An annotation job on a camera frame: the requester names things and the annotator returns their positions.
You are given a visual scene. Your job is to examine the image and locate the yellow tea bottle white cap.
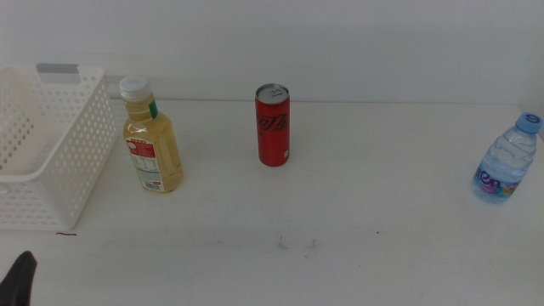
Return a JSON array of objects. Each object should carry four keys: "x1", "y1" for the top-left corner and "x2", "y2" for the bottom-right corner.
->
[{"x1": 118, "y1": 75, "x2": 184, "y2": 194}]

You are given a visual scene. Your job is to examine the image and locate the red cola can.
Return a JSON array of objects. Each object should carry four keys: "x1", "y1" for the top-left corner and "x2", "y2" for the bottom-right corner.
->
[{"x1": 254, "y1": 82, "x2": 292, "y2": 167}]

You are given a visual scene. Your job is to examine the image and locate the clear water bottle blue cap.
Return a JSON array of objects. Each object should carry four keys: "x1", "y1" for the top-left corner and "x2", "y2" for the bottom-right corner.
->
[{"x1": 471, "y1": 111, "x2": 544, "y2": 204}]

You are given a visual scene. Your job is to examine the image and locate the white perforated plastic basket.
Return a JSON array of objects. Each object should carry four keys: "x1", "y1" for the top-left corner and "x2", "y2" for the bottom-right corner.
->
[{"x1": 0, "y1": 63, "x2": 118, "y2": 233}]

